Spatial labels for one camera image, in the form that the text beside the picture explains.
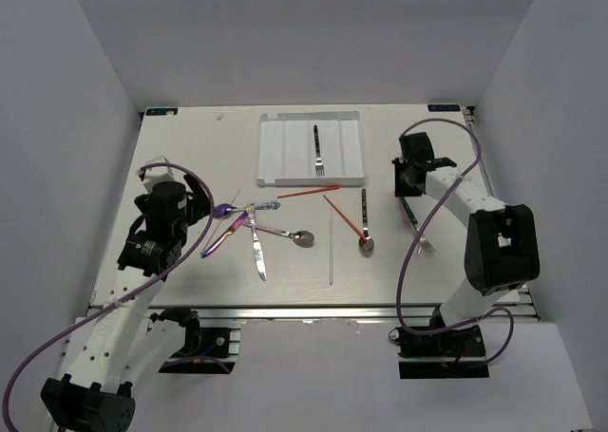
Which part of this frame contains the iridescent purple spoon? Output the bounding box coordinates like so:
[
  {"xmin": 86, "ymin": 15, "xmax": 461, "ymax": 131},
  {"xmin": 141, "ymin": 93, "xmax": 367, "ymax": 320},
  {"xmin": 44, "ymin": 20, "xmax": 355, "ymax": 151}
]
[{"xmin": 211, "ymin": 200, "xmax": 281, "ymax": 218}]

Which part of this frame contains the iridescent rainbow knife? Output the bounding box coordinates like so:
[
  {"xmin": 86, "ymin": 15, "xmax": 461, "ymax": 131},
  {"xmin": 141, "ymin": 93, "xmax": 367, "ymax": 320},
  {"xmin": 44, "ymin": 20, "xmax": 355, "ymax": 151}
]
[{"xmin": 200, "ymin": 212, "xmax": 247, "ymax": 258}]

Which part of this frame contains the teal handle fork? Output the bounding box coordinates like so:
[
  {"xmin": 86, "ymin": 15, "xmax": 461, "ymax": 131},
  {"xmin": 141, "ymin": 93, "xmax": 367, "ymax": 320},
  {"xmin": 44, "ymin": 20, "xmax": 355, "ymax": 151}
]
[{"xmin": 398, "ymin": 197, "xmax": 418, "ymax": 226}]

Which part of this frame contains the silver ornate knife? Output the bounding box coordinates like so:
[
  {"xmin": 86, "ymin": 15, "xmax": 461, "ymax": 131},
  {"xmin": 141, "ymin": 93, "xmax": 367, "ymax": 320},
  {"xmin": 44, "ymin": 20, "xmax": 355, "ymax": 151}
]
[{"xmin": 246, "ymin": 204, "xmax": 267, "ymax": 281}]

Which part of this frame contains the pink handle fork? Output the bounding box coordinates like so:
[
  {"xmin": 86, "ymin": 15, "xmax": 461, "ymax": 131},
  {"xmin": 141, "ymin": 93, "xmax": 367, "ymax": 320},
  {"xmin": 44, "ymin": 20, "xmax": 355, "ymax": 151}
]
[{"xmin": 406, "ymin": 215, "xmax": 437, "ymax": 254}]

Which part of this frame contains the black handle fork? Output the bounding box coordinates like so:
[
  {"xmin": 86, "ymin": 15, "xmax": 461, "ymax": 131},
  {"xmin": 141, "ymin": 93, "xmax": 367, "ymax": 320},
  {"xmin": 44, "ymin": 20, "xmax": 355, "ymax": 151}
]
[{"xmin": 313, "ymin": 124, "xmax": 325, "ymax": 177}]

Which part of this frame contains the black handle spoon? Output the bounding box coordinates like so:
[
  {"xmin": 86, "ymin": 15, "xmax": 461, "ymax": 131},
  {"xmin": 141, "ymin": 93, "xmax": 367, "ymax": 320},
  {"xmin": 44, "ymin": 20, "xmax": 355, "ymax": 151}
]
[{"xmin": 358, "ymin": 188, "xmax": 374, "ymax": 257}]

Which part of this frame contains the pink handle spoon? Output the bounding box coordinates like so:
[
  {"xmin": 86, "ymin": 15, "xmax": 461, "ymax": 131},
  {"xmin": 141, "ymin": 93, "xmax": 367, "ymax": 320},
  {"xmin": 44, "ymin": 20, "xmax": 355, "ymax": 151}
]
[{"xmin": 257, "ymin": 225, "xmax": 314, "ymax": 248}]

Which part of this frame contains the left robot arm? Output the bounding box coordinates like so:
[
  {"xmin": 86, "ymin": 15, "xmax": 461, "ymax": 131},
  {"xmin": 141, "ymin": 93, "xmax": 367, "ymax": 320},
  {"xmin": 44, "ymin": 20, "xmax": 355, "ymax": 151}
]
[{"xmin": 41, "ymin": 173, "xmax": 213, "ymax": 431}]

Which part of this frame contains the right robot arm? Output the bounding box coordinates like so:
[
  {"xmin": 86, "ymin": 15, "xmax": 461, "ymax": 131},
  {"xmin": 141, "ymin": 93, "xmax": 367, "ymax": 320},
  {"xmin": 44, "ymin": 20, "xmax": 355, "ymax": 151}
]
[{"xmin": 393, "ymin": 132, "xmax": 541, "ymax": 355}]

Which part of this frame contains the orange chopstick upper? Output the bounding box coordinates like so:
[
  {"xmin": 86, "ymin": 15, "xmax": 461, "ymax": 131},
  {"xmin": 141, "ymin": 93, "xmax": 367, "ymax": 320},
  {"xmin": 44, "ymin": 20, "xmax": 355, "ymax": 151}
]
[{"xmin": 276, "ymin": 185, "xmax": 340, "ymax": 199}]

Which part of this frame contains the orange chopstick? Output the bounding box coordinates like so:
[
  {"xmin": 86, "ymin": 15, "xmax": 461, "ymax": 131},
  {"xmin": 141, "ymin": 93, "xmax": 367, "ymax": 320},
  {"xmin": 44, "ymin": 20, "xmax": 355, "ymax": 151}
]
[
  {"xmin": 323, "ymin": 194, "xmax": 365, "ymax": 239},
  {"xmin": 276, "ymin": 185, "xmax": 340, "ymax": 199}
]

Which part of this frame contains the orange chopstick lower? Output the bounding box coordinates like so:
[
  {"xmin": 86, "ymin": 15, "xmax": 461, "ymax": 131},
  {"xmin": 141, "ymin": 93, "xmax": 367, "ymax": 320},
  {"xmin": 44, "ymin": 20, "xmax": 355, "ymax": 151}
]
[{"xmin": 323, "ymin": 194, "xmax": 365, "ymax": 239}]

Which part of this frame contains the white cutlery tray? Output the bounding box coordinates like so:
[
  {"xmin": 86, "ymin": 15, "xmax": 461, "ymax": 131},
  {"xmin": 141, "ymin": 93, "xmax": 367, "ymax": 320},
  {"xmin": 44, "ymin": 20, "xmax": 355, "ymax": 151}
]
[{"xmin": 256, "ymin": 111, "xmax": 367, "ymax": 188}]

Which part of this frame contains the clear chopstick centre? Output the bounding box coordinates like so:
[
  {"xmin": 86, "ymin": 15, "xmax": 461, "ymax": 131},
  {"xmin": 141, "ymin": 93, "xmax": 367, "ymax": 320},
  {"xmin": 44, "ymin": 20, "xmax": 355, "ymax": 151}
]
[{"xmin": 329, "ymin": 210, "xmax": 333, "ymax": 286}]

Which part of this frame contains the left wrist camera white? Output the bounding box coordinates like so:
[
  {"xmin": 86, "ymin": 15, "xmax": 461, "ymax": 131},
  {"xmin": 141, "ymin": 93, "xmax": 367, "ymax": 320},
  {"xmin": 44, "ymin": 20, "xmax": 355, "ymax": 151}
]
[{"xmin": 136, "ymin": 156, "xmax": 175, "ymax": 194}]

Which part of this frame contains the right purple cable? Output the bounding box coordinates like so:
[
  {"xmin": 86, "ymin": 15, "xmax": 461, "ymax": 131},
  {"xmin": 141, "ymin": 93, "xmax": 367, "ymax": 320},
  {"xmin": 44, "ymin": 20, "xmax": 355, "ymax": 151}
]
[{"xmin": 393, "ymin": 118, "xmax": 515, "ymax": 371}]

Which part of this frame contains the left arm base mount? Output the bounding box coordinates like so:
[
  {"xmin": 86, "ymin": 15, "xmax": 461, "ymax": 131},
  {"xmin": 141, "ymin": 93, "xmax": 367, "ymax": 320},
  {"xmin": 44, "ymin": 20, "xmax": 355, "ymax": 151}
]
[{"xmin": 148, "ymin": 308, "xmax": 239, "ymax": 375}]

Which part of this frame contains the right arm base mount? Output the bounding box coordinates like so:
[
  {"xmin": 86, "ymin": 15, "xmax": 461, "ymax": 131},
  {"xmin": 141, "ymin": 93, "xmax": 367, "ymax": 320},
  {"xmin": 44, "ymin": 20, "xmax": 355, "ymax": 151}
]
[{"xmin": 388, "ymin": 326, "xmax": 489, "ymax": 380}]

